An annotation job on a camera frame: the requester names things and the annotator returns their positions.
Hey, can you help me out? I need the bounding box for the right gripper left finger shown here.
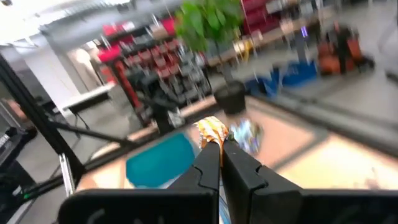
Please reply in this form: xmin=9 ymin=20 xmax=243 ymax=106
xmin=57 ymin=141 xmax=221 ymax=224

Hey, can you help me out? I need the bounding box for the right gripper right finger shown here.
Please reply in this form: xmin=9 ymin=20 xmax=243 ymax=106
xmin=221 ymin=138 xmax=398 ymax=224

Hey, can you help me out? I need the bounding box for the dark blue granola bar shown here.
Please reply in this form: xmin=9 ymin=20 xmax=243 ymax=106
xmin=229 ymin=119 xmax=264 ymax=154

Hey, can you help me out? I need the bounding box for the blue plastic bin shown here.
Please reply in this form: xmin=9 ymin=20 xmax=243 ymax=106
xmin=125 ymin=131 xmax=197 ymax=190

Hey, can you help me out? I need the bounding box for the black plant pot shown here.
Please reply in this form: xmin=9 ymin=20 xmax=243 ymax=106
xmin=213 ymin=80 xmax=248 ymax=116

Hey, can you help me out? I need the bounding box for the blue storage crate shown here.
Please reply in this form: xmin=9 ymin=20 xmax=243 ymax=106
xmin=280 ymin=60 xmax=318 ymax=88
xmin=244 ymin=69 xmax=281 ymax=98

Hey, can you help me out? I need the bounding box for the white folding table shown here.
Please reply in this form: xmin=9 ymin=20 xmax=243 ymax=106
xmin=58 ymin=82 xmax=116 ymax=131

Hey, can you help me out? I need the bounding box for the red parts bin rack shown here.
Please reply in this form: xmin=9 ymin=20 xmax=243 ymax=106
xmin=97 ymin=17 xmax=215 ymax=125

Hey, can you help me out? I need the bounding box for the wooden workbench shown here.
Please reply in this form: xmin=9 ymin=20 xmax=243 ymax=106
xmin=207 ymin=8 xmax=338 ymax=68

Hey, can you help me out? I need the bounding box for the orange and black equipment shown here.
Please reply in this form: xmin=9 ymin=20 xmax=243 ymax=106
xmin=316 ymin=23 xmax=376 ymax=77

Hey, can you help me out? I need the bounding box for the green leafy plant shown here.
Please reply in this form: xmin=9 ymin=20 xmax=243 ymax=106
xmin=175 ymin=0 xmax=244 ymax=53

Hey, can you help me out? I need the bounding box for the black aluminium frame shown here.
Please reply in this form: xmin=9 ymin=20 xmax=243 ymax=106
xmin=0 ymin=53 xmax=398 ymax=202

